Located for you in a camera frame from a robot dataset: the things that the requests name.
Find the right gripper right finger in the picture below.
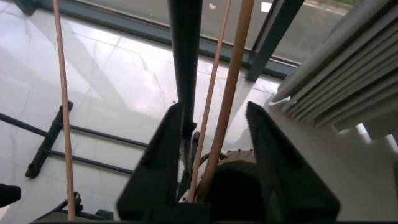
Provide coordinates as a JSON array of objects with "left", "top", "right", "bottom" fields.
[{"left": 244, "top": 101, "right": 341, "bottom": 222}]

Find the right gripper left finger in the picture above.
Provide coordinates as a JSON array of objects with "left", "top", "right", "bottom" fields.
[{"left": 116, "top": 102, "right": 185, "bottom": 222}]

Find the pink clothes hanger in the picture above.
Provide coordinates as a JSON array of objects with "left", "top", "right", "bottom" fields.
[
  {"left": 52, "top": 0, "right": 76, "bottom": 222},
  {"left": 187, "top": 0, "right": 256, "bottom": 203}
]

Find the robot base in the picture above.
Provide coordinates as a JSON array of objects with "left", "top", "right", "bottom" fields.
[{"left": 34, "top": 191, "right": 114, "bottom": 223}]

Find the white laundry basket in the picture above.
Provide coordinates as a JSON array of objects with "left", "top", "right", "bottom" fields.
[{"left": 180, "top": 148, "right": 267, "bottom": 222}]

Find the black clothes rack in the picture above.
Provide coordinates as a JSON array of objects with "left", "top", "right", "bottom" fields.
[{"left": 0, "top": 0, "right": 203, "bottom": 203}]

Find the beige curtain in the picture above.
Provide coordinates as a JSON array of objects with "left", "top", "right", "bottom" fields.
[{"left": 269, "top": 0, "right": 398, "bottom": 141}]

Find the window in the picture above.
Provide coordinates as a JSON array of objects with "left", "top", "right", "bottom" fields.
[{"left": 12, "top": 0, "right": 354, "bottom": 82}]

